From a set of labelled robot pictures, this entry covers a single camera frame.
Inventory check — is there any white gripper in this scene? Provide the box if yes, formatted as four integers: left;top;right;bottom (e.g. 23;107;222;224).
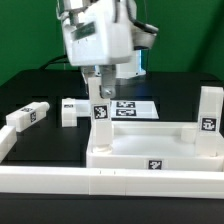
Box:
62;3;133;99

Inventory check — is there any white desk top tray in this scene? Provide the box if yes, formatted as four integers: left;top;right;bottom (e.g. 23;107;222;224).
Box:
86;121;224;172

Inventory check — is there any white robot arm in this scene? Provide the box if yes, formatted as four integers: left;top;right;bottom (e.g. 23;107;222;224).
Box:
56;0;159;98

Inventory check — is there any fiducial marker sheet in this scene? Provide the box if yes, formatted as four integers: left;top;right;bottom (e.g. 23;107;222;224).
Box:
111;100;159;119

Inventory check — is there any black cable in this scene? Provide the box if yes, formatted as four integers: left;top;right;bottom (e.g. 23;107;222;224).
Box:
39;54;68;70

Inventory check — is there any white U-shaped fence frame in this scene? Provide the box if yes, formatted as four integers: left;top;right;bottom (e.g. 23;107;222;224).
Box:
0;126;224;199

